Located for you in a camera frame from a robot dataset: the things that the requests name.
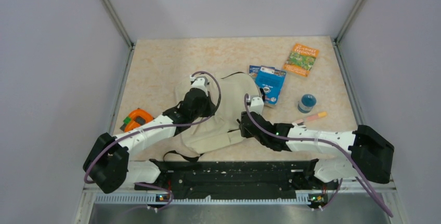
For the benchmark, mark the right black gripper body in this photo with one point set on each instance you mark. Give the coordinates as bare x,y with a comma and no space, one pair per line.
246,133

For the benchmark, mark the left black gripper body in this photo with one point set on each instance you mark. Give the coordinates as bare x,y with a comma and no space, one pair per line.
205,110

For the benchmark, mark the beige canvas backpack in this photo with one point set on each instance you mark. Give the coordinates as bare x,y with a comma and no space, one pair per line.
222,130

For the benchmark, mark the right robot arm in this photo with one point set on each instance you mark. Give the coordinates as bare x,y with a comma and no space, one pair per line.
362,152

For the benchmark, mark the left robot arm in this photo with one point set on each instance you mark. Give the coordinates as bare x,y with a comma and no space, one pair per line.
107,163

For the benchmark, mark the orange tape dispenser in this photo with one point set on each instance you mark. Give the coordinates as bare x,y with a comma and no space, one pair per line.
135,119

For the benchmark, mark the blue and white booklet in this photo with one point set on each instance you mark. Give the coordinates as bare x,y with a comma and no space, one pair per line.
253,71

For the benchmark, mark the blue lidded jar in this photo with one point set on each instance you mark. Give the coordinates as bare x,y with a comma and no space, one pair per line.
306,103

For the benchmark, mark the pink orange marker pen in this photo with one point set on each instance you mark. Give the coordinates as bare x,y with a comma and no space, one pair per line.
310,118

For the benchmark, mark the orange paperback book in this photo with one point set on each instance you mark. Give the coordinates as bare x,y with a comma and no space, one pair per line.
301,60

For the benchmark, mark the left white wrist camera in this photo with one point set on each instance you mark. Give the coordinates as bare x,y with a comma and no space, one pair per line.
199,82

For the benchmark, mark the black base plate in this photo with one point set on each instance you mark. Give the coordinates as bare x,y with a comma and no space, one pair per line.
264,180

